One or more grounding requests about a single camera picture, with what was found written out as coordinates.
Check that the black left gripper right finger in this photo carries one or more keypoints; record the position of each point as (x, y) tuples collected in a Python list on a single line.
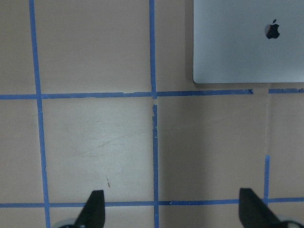
[(253, 212)]

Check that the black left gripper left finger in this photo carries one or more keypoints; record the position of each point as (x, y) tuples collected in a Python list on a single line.
[(93, 213)]

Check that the silver apple laptop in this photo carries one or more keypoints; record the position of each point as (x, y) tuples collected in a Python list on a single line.
[(248, 41)]

